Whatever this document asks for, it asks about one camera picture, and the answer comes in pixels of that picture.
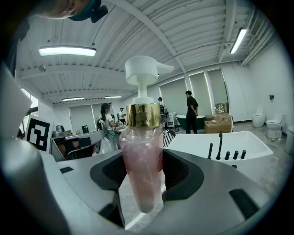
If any teal head-worn camera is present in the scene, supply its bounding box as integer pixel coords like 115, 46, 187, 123
68, 0, 109, 24

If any cardboard box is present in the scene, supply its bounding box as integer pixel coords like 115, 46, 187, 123
204, 113, 234, 134

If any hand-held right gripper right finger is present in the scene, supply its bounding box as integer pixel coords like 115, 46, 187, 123
128, 148, 277, 235

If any black and white striped object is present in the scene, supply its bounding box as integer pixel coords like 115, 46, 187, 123
163, 129, 177, 148

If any black bathtub faucet spout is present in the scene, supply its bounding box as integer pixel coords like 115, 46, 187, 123
215, 131, 224, 161

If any person's head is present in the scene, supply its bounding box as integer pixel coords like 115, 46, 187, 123
38, 0, 78, 19

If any white bathtub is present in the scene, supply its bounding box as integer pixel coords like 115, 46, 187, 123
167, 130, 274, 184

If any dark green bathtub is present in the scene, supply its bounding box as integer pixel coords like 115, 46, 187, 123
175, 114, 206, 130

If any pink pump bottle gold collar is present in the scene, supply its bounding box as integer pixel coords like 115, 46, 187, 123
119, 56, 175, 213

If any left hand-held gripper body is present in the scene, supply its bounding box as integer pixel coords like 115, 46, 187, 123
0, 65, 71, 235

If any grey window blind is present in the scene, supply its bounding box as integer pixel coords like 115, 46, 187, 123
159, 77, 190, 116
189, 72, 212, 116
207, 68, 229, 108

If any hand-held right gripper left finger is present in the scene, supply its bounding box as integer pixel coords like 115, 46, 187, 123
41, 149, 126, 235

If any white equipment cart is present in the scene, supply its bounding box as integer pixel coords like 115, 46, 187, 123
167, 112, 181, 133

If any white toilet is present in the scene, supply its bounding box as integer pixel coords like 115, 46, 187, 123
284, 125, 294, 155
252, 107, 266, 128
266, 114, 286, 139

